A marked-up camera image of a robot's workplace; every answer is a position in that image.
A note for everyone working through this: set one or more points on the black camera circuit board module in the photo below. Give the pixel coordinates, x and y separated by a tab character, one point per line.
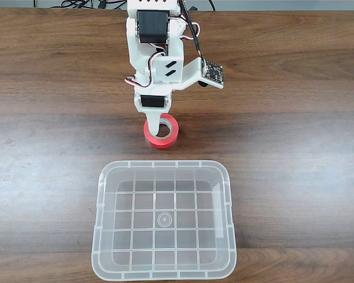
213	72

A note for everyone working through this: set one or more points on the red tape roll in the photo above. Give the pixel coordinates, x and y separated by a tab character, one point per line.
162	144

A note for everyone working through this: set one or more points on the clear plastic storage box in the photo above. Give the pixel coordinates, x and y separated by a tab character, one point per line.
165	274

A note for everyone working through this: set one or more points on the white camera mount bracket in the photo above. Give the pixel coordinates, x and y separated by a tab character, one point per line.
191	73

